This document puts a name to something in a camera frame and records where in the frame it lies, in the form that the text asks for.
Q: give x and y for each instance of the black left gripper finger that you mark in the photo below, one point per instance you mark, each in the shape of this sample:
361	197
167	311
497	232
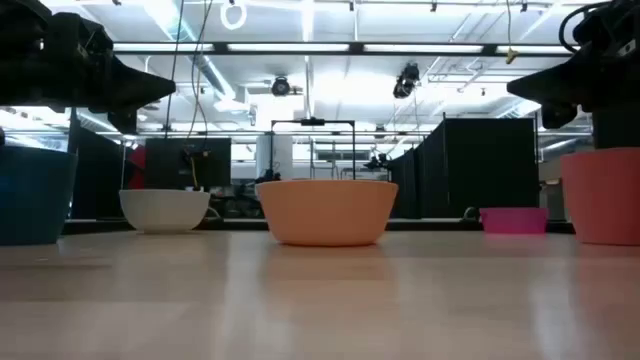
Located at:
142	85

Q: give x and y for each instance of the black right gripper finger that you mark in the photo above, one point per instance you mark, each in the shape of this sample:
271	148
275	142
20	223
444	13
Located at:
547	82

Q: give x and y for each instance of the orange cup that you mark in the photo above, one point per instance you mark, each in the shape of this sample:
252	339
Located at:
605	195

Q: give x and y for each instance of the white bowl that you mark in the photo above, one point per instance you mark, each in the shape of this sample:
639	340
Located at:
164	210

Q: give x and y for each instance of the blue cup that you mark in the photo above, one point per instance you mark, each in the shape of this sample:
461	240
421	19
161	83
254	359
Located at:
35	195

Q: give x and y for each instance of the pink bowl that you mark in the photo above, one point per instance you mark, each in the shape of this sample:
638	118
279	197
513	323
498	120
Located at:
514	221

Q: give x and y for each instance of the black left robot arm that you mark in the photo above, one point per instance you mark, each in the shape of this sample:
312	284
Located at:
20	60

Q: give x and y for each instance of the yellow hanging tag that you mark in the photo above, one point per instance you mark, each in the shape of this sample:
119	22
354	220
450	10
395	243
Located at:
511	55

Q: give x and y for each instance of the black curtain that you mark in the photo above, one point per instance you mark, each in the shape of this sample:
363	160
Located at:
617	130

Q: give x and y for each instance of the black monitor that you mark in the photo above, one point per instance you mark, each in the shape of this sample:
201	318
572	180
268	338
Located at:
165	160

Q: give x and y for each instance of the red chair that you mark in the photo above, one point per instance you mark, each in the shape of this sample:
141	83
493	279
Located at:
136	165

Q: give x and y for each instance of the long ceiling light strip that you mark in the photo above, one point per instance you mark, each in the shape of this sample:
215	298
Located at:
287	47

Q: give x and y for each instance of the white column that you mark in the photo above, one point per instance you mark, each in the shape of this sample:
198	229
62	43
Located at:
280	155

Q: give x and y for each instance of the orange bowl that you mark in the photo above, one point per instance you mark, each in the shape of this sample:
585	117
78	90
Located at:
327	212

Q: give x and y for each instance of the black partition wall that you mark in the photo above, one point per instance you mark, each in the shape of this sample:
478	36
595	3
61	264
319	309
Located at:
97	175
475	165

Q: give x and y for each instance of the black ceiling camera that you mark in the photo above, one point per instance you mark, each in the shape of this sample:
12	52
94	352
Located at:
281	86
406	80

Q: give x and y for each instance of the black aluminium table frame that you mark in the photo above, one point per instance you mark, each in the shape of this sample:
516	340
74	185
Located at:
240	225

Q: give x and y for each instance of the black gantry frame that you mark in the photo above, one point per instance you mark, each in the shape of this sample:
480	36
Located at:
312	121

